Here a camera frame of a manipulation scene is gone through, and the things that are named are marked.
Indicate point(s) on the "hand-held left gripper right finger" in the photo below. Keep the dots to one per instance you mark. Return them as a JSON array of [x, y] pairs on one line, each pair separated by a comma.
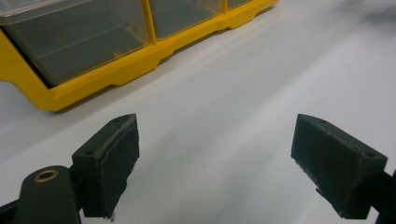
[[336, 165]]

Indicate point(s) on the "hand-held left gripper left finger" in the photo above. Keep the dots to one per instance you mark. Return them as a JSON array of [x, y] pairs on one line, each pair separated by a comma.
[[109, 161]]

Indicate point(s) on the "yellow black organizer cabinet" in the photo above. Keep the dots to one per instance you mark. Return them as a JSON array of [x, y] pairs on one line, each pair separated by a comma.
[[102, 77]]

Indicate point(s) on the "clear plastic drawer bin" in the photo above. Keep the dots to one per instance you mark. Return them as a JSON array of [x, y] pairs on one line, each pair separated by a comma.
[[77, 40]]

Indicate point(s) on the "grid of clear drawers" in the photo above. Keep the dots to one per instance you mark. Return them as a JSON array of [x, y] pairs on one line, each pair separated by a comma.
[[183, 15]]

